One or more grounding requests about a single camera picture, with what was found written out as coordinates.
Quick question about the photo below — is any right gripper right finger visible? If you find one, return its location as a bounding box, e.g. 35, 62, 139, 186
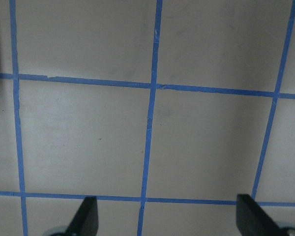
236, 194, 288, 236

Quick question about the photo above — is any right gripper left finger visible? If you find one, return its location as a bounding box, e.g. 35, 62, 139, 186
64, 197, 99, 236

